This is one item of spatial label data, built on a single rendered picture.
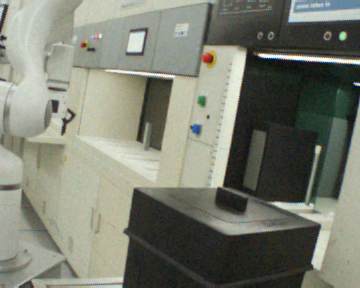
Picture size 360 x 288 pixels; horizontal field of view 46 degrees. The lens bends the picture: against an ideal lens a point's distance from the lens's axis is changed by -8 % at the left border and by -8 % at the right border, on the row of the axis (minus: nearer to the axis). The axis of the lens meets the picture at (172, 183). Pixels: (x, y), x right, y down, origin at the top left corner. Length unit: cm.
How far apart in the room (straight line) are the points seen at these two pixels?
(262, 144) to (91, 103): 147
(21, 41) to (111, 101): 187
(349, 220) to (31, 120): 72
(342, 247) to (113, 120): 216
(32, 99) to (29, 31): 19
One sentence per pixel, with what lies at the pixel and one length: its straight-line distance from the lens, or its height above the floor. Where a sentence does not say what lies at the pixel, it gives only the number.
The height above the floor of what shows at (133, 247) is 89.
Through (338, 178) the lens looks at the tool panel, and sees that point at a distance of 220.
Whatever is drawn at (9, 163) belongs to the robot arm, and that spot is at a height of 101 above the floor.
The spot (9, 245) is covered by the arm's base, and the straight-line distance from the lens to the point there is 108.
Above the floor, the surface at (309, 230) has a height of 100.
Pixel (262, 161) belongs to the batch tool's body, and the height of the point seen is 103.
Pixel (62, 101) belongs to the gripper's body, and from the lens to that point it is 160.
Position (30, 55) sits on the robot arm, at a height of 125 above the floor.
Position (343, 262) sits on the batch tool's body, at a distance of 100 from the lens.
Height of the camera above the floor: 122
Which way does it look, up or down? 11 degrees down
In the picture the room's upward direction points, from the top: 10 degrees clockwise
